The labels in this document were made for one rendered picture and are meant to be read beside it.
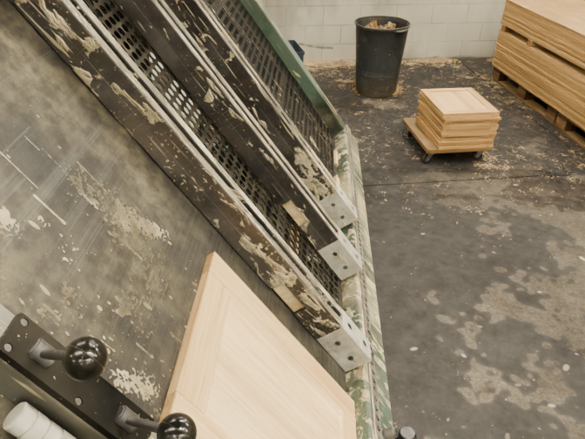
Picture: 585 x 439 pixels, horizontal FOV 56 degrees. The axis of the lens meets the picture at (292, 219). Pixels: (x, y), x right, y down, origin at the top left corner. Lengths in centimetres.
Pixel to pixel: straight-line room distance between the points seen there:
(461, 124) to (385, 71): 139
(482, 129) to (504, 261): 125
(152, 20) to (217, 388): 80
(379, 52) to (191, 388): 465
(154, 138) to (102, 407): 53
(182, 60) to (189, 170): 36
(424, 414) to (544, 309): 97
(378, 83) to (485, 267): 260
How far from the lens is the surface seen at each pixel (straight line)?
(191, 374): 83
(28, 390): 63
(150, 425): 61
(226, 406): 88
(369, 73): 535
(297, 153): 166
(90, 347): 51
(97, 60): 100
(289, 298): 119
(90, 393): 64
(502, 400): 260
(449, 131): 416
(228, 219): 108
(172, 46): 132
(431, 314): 288
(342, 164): 217
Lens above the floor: 189
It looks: 33 degrees down
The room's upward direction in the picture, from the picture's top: 1 degrees clockwise
